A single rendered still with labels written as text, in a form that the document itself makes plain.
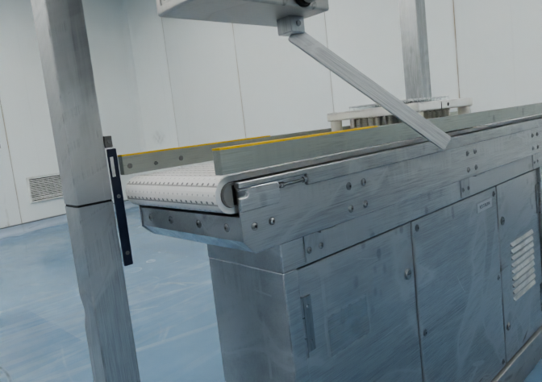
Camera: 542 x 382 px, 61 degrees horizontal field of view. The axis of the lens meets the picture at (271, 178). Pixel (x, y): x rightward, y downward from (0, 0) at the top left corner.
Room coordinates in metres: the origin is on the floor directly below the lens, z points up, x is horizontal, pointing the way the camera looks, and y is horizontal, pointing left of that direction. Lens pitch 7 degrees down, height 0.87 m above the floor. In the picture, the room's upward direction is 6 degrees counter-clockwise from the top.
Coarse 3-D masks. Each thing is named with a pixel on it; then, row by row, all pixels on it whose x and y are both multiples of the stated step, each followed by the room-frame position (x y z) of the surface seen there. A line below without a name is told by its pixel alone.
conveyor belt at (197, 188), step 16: (480, 128) 1.12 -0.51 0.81; (384, 144) 0.86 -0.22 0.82; (400, 144) 0.88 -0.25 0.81; (304, 160) 0.70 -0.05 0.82; (320, 160) 0.72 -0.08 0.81; (144, 176) 0.75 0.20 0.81; (160, 176) 0.71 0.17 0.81; (176, 176) 0.68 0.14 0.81; (192, 176) 0.65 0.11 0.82; (208, 176) 0.62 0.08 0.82; (224, 176) 0.60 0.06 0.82; (240, 176) 0.61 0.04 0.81; (128, 192) 0.76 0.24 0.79; (144, 192) 0.72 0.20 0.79; (160, 192) 0.68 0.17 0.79; (176, 192) 0.65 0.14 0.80; (192, 192) 0.62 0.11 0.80; (208, 192) 0.59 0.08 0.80; (176, 208) 0.68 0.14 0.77; (192, 208) 0.64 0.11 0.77; (208, 208) 0.60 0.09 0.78; (224, 208) 0.59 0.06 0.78
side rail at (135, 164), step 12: (300, 132) 1.06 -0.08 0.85; (312, 132) 1.09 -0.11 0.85; (324, 132) 1.12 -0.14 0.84; (216, 144) 0.90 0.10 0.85; (228, 144) 0.92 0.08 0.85; (120, 156) 0.77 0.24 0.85; (132, 156) 0.78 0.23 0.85; (144, 156) 0.80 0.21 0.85; (156, 156) 0.81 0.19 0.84; (168, 156) 0.83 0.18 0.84; (180, 156) 0.84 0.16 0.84; (192, 156) 0.86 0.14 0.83; (204, 156) 0.88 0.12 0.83; (120, 168) 0.78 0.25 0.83; (132, 168) 0.78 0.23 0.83; (144, 168) 0.80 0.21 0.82; (156, 168) 0.81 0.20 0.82
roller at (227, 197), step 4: (228, 184) 0.59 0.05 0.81; (232, 184) 0.59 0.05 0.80; (224, 188) 0.59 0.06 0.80; (228, 188) 0.59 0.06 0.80; (232, 188) 0.59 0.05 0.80; (224, 192) 0.58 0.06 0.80; (228, 192) 0.59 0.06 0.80; (232, 192) 0.59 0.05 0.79; (220, 196) 0.59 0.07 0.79; (224, 196) 0.58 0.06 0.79; (228, 196) 0.59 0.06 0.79; (232, 196) 0.59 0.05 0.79; (236, 196) 0.60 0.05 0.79; (224, 200) 0.58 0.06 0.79; (228, 200) 0.59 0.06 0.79; (232, 200) 0.59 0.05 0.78; (236, 200) 0.60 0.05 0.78; (224, 204) 0.59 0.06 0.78; (228, 204) 0.59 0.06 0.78; (232, 204) 0.59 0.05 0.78; (236, 204) 0.59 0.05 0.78
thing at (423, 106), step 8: (408, 104) 0.96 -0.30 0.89; (416, 104) 0.94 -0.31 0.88; (424, 104) 0.96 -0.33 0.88; (432, 104) 0.98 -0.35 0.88; (440, 104) 1.00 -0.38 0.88; (448, 104) 1.02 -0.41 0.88; (456, 104) 1.05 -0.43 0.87; (464, 104) 1.07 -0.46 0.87; (472, 104) 1.10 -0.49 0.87; (336, 112) 1.12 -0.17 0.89; (344, 112) 1.08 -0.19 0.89; (352, 112) 1.06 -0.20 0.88; (360, 112) 1.05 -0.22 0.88; (368, 112) 1.03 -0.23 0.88; (376, 112) 1.02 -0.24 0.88; (384, 112) 1.00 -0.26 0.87; (328, 120) 1.12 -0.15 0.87; (336, 120) 1.10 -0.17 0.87
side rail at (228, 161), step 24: (432, 120) 0.93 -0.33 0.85; (456, 120) 1.00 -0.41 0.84; (480, 120) 1.08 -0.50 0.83; (504, 120) 1.18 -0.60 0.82; (264, 144) 0.62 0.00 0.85; (288, 144) 0.65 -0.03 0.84; (312, 144) 0.68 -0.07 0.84; (336, 144) 0.72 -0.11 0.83; (360, 144) 0.76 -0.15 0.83; (216, 168) 0.58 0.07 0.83; (240, 168) 0.59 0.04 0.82
